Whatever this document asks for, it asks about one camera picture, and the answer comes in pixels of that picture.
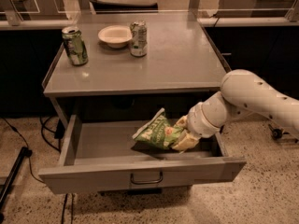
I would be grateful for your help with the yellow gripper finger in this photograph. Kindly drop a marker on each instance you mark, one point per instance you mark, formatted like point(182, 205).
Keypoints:
point(185, 141)
point(182, 122)

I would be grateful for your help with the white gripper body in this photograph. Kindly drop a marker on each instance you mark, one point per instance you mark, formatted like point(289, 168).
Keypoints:
point(195, 124)

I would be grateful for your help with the green jalapeno chip bag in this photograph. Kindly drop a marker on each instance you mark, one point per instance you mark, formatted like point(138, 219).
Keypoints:
point(158, 132)

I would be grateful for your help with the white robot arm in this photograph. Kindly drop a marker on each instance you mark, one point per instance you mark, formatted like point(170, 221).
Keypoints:
point(242, 92)

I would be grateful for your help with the open grey top drawer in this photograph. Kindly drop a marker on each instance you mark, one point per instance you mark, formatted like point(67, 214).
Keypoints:
point(101, 156)

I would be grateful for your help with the grey cabinet table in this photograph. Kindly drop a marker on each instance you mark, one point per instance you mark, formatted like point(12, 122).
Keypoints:
point(180, 58)

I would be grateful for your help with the black wheeled cart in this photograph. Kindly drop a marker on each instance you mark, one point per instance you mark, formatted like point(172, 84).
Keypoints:
point(281, 136)

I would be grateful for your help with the white green soda can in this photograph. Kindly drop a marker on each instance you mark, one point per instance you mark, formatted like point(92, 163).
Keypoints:
point(138, 43)

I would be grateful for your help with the white bowl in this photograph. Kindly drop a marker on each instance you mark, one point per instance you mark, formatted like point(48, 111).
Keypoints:
point(115, 36)

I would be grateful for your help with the green soda can left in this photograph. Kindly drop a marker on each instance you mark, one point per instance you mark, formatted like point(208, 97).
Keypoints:
point(74, 45)

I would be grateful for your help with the black floor stand bar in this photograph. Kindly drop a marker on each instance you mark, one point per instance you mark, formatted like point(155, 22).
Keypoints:
point(24, 152)

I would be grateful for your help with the metal drawer handle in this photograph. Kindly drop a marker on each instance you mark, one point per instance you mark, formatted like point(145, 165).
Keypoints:
point(146, 178)

